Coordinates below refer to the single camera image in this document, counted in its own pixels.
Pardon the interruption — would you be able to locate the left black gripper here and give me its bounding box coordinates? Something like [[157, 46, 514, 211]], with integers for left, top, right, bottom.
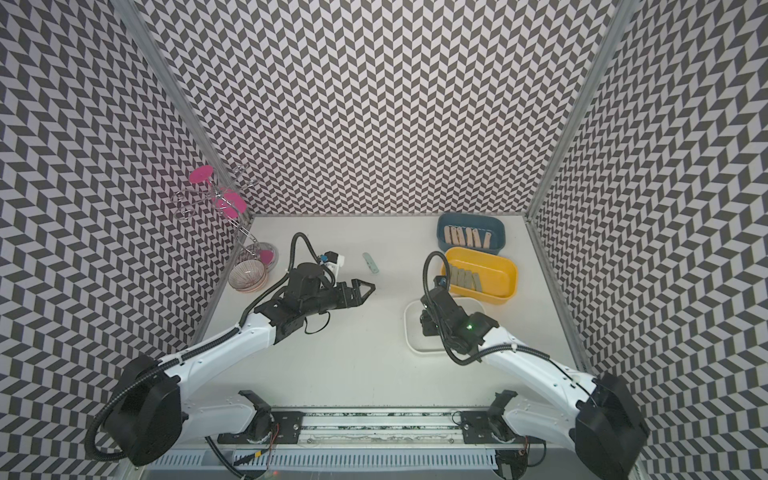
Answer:
[[303, 280, 377, 318]]

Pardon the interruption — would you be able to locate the mint knife top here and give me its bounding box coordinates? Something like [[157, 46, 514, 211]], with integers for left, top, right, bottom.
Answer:
[[363, 252, 380, 274]]

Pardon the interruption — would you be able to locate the white storage box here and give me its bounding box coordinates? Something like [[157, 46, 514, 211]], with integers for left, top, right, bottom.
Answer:
[[403, 297, 486, 356]]

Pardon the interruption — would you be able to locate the yellow storage box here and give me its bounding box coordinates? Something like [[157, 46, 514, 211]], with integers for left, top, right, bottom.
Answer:
[[445, 247, 518, 305]]

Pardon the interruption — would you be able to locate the dark teal storage box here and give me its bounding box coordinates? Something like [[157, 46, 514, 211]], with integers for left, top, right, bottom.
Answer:
[[436, 212, 506, 255]]

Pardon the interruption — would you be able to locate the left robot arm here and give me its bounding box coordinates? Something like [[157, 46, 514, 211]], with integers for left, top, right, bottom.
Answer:
[[83, 248, 376, 466]]

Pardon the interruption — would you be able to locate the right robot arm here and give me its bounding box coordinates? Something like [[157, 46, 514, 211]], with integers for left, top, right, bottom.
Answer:
[[421, 251, 650, 479]]

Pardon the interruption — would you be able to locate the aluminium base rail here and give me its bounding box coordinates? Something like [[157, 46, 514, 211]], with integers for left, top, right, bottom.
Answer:
[[128, 407, 637, 451]]

